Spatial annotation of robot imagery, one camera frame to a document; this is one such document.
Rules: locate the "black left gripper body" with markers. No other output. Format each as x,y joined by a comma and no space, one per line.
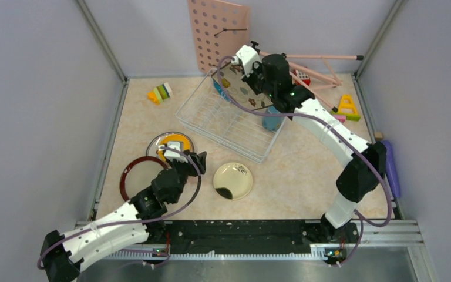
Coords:
186,169

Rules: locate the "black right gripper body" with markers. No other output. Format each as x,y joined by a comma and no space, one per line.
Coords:
255,80

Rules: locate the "square floral plate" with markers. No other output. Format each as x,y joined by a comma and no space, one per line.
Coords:
240,91

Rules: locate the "blue polka dot plate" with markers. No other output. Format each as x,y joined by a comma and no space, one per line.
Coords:
220,91

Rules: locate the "blue mug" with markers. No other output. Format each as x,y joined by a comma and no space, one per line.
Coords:
272,123

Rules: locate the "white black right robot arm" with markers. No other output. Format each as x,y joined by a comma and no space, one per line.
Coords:
363,162

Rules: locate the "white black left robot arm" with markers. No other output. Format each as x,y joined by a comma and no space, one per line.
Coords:
65,255

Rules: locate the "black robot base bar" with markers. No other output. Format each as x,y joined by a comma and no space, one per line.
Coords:
292,230

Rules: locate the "yellow bowl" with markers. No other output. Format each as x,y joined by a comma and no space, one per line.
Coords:
176,141

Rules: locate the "red rimmed white plate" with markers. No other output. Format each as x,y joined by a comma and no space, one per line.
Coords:
138,174

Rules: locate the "cream small leaf plate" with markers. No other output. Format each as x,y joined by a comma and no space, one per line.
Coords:
233,181

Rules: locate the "red toy block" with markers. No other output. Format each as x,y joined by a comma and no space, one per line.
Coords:
302,76

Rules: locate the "pink tripod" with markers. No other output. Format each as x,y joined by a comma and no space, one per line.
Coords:
331,62

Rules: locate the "pink pegboard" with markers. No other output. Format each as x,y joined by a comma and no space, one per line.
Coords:
220,28

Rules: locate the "yellow green pink toy blocks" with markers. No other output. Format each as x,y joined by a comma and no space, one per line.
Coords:
346,110

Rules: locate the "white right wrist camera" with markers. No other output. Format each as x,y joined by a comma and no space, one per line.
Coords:
247,57

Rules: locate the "white wire dish rack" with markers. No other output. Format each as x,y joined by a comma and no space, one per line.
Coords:
229,124

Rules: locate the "purple handle tool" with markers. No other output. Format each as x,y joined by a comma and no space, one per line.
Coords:
391,171

